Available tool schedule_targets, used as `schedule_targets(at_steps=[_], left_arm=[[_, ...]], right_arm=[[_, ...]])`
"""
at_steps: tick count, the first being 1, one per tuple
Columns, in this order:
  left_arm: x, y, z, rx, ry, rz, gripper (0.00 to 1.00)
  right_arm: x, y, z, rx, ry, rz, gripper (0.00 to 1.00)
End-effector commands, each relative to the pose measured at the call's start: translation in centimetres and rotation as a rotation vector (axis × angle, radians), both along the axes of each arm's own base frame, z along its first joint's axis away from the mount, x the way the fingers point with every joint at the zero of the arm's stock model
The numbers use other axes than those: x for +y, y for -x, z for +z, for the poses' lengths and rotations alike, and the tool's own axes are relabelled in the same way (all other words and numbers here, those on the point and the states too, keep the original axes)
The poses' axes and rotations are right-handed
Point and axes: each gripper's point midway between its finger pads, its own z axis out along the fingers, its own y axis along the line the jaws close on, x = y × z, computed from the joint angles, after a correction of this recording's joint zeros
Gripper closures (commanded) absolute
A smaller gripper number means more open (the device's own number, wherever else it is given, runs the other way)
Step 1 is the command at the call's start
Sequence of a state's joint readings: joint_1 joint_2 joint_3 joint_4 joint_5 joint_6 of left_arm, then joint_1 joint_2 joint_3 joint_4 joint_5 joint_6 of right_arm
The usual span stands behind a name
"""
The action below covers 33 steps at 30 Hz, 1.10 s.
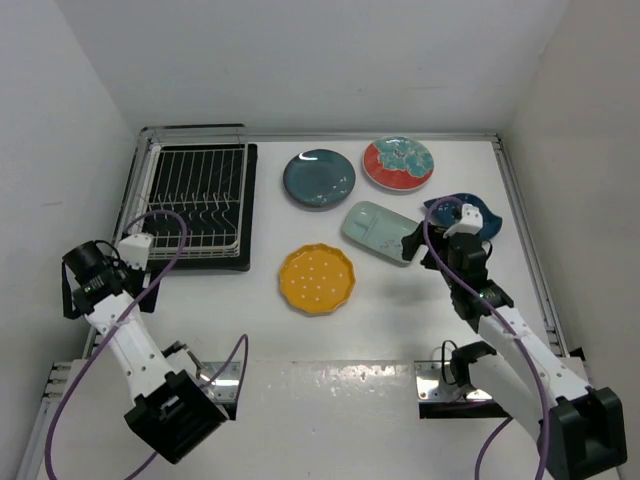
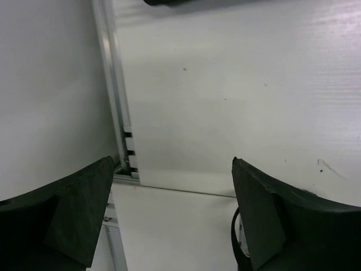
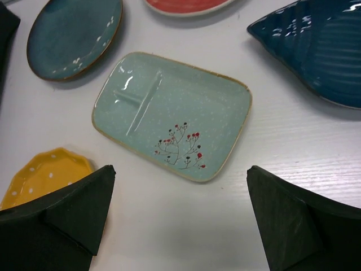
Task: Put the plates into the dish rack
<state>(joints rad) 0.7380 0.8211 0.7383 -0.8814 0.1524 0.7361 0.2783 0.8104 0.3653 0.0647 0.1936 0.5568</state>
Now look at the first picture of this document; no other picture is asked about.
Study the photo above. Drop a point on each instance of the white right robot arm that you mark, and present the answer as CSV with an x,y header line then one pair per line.
x,y
578,429

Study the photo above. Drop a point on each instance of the dark teal round plate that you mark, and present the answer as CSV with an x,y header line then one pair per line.
x,y
319,178

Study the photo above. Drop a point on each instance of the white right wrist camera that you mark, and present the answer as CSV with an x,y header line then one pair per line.
x,y
470,222

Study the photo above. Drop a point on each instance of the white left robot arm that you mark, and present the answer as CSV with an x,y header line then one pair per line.
x,y
173,410

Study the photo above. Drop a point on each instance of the yellow polka dot plate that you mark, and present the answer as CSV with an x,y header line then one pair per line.
x,y
317,279

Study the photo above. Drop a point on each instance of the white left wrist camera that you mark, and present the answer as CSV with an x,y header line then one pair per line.
x,y
135,249

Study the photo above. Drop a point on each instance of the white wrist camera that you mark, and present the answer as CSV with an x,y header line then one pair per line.
x,y
470,222
135,249

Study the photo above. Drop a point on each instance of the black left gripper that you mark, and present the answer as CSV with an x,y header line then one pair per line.
x,y
138,274

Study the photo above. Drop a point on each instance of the black drip tray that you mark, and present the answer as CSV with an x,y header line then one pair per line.
x,y
200,210

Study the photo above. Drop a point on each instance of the light green rectangular plate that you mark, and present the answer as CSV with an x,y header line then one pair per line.
x,y
378,230

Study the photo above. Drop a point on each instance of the dark blue leaf plate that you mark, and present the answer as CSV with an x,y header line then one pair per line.
x,y
443,215

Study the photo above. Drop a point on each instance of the red teal floral plate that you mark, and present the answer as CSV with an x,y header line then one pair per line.
x,y
398,163

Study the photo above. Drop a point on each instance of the metal base plate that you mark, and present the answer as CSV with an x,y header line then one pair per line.
x,y
432,389
220,384

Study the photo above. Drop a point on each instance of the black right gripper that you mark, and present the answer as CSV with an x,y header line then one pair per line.
x,y
412,242

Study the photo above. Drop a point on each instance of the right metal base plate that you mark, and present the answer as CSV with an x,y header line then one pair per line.
x,y
432,389

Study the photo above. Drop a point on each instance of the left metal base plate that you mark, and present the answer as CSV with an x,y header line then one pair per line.
x,y
220,384

